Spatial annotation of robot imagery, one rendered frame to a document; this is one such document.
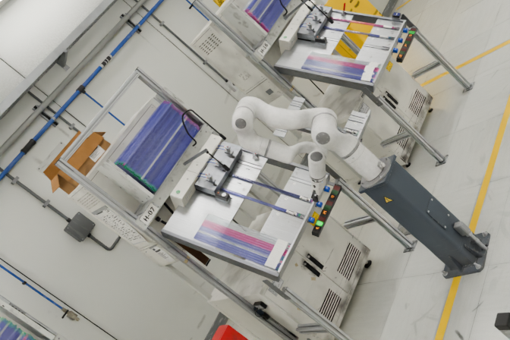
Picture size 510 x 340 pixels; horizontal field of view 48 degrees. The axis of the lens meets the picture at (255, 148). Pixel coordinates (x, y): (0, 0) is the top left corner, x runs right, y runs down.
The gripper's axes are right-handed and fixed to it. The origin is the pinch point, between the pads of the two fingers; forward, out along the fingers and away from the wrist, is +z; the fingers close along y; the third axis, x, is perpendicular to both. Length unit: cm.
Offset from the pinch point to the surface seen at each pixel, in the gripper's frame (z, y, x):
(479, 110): 47, 134, -61
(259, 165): 10.2, 13.0, 42.8
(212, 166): 4, -2, 66
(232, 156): 4, 8, 58
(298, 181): 10.2, 10.5, 17.0
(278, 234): 10.2, -25.5, 12.7
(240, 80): 35, 96, 103
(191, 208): 10, -29, 65
